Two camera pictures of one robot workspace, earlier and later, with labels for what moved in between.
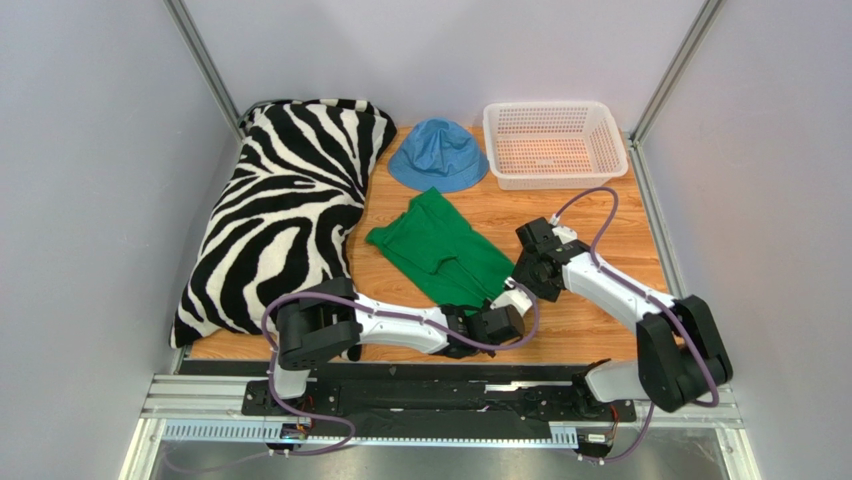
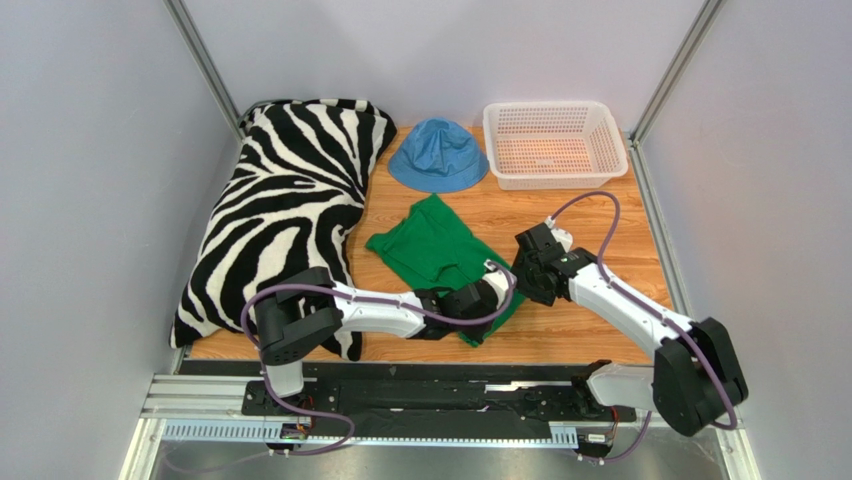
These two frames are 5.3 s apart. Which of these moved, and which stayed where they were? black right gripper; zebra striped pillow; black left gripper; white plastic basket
Moved: black left gripper
Stayed: black right gripper; white plastic basket; zebra striped pillow
